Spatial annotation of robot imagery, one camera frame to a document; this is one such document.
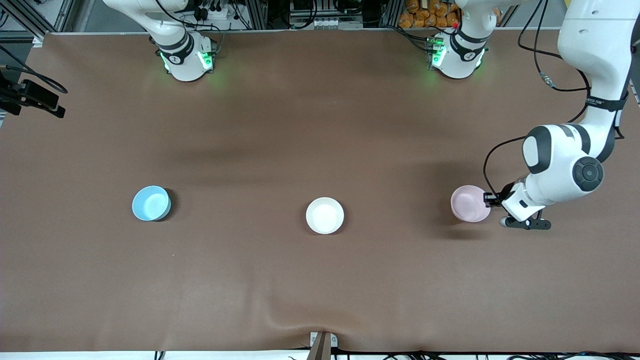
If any pile of orange packets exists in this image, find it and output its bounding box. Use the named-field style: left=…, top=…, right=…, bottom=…
left=398, top=0, right=502, bottom=29

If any light blue plastic bowl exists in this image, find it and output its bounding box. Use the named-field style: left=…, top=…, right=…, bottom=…
left=131, top=185, right=172, bottom=222

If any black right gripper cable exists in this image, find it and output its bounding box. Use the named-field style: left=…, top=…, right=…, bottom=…
left=0, top=45, right=69, bottom=95

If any power strip with black plugs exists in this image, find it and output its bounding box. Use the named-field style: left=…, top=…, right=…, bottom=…
left=192, top=0, right=227, bottom=22

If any white plastic bowl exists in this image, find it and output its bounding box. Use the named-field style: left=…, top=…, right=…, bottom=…
left=305, top=197, right=345, bottom=235

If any aluminium frame strut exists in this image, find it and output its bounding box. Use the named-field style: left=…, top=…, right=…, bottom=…
left=0, top=0, right=77, bottom=42

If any white power strip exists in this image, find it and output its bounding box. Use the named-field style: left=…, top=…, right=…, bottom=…
left=307, top=17, right=364, bottom=30

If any metal table edge bracket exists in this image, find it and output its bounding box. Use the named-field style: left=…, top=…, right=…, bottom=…
left=306, top=331, right=339, bottom=360

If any black cable with metal connector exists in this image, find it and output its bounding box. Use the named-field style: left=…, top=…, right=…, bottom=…
left=517, top=0, right=594, bottom=94

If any brown table mat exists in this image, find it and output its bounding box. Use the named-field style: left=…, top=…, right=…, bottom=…
left=0, top=28, right=640, bottom=354

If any pale pink plastic bowl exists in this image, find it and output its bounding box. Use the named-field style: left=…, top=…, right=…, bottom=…
left=450, top=185, right=492, bottom=223

